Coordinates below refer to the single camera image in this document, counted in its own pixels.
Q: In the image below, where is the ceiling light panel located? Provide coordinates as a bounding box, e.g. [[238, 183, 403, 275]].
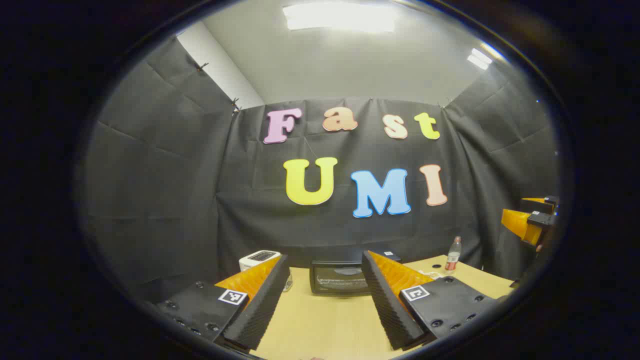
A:
[[466, 47, 494, 71], [282, 2, 399, 34]]

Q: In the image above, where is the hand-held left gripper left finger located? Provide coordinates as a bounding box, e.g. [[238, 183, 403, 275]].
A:
[[155, 254, 291, 352]]

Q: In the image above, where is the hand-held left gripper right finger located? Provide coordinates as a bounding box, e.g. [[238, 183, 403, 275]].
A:
[[361, 250, 501, 351]]

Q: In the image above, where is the black electric oven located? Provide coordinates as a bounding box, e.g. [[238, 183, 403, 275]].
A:
[[309, 251, 402, 297]]

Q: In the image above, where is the clear bottle with red label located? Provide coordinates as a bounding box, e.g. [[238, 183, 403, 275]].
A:
[[445, 236, 462, 272]]

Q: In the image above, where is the black backdrop cloth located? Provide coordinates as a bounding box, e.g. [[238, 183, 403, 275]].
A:
[[80, 36, 560, 301]]

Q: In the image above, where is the white toaster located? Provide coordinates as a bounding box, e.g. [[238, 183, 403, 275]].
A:
[[238, 250, 282, 273]]

